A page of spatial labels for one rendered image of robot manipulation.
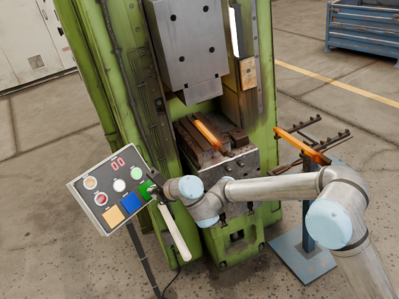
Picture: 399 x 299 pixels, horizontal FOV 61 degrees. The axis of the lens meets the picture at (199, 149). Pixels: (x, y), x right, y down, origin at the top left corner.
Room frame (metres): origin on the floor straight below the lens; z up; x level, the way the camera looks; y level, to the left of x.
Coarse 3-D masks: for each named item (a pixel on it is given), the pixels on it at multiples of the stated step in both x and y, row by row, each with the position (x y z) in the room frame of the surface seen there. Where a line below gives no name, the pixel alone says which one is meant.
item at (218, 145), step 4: (196, 120) 1.79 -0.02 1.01; (196, 124) 1.76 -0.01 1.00; (200, 124) 1.74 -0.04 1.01; (200, 128) 1.70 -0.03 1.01; (204, 128) 1.68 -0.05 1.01; (204, 132) 1.64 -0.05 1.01; (208, 132) 1.63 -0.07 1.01; (208, 136) 1.59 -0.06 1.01; (212, 136) 1.58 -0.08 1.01; (212, 140) 1.54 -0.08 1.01; (216, 140) 1.53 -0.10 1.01; (216, 144) 1.49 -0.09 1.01; (220, 144) 1.48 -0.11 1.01; (216, 148) 1.49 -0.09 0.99; (220, 148) 1.44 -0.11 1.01; (224, 148) 1.44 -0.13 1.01; (220, 152) 1.44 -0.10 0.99; (224, 152) 1.41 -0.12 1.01; (224, 156) 1.40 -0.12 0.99
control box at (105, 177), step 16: (128, 144) 1.38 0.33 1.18; (112, 160) 1.27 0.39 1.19; (128, 160) 1.30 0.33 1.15; (80, 176) 1.18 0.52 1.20; (96, 176) 1.20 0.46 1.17; (112, 176) 1.22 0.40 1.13; (128, 176) 1.25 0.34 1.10; (144, 176) 1.28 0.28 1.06; (80, 192) 1.13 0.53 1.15; (96, 192) 1.15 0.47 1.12; (112, 192) 1.18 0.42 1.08; (128, 192) 1.20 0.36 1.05; (96, 208) 1.11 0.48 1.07; (96, 224) 1.08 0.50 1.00
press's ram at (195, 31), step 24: (144, 0) 1.58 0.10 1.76; (168, 0) 1.48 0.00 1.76; (192, 0) 1.51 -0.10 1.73; (216, 0) 1.54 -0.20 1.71; (168, 24) 1.48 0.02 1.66; (192, 24) 1.51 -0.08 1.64; (216, 24) 1.54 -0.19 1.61; (168, 48) 1.47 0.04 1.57; (192, 48) 1.50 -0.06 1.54; (216, 48) 1.53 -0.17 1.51; (168, 72) 1.46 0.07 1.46; (192, 72) 1.49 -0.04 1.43; (216, 72) 1.53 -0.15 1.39
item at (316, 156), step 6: (276, 126) 1.57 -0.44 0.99; (282, 132) 1.50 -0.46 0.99; (288, 138) 1.44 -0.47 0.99; (294, 138) 1.42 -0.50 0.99; (294, 144) 1.39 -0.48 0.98; (300, 144) 1.36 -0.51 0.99; (306, 150) 1.31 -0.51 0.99; (312, 150) 1.30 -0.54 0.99; (312, 156) 1.25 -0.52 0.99; (318, 156) 1.23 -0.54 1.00; (324, 156) 1.22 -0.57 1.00; (318, 162) 1.23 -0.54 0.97; (324, 162) 1.20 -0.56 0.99; (330, 162) 1.18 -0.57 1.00
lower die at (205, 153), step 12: (180, 120) 1.86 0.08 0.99; (204, 120) 1.80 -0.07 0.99; (180, 132) 1.74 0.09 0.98; (192, 132) 1.69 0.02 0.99; (216, 132) 1.64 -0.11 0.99; (192, 144) 1.58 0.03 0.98; (204, 144) 1.54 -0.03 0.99; (228, 144) 1.53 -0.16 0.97; (204, 156) 1.49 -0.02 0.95; (216, 156) 1.51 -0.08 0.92
